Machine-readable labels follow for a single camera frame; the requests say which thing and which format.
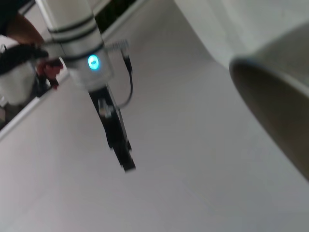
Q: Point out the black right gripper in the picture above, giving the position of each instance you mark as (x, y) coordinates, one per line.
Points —
(111, 120)

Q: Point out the large stainless steel bowl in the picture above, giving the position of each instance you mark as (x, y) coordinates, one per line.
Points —
(270, 101)

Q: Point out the bare person forearm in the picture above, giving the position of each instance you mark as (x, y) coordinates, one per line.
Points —
(25, 31)

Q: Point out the reddish person hand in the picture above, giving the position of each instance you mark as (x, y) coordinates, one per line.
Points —
(49, 71)

